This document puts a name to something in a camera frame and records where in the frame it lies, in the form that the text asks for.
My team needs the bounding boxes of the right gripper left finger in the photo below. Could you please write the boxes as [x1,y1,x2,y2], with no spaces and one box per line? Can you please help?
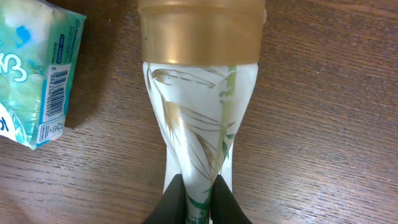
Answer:
[142,174,187,224]

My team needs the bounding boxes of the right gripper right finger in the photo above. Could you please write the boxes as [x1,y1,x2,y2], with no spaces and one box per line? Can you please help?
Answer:
[210,175,252,224]

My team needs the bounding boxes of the white green tube brown cap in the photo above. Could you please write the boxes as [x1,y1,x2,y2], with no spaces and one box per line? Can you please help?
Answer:
[137,0,267,223]

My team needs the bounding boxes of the small teal tissue pack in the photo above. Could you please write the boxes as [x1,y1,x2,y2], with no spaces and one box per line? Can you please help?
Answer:
[1,0,86,149]

